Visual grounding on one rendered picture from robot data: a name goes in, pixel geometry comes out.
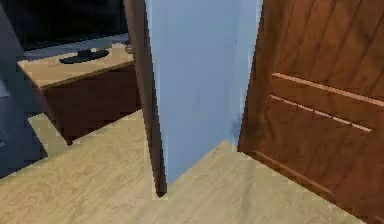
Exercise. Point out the dark brown television stand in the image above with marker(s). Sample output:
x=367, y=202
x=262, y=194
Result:
x=86, y=96

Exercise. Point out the brown wooden room door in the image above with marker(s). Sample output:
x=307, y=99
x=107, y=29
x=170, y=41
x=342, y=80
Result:
x=320, y=100

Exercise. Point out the black television set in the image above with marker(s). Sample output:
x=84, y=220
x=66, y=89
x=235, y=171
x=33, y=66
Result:
x=63, y=20

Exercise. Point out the dark brown door frame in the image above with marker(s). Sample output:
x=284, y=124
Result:
x=146, y=100

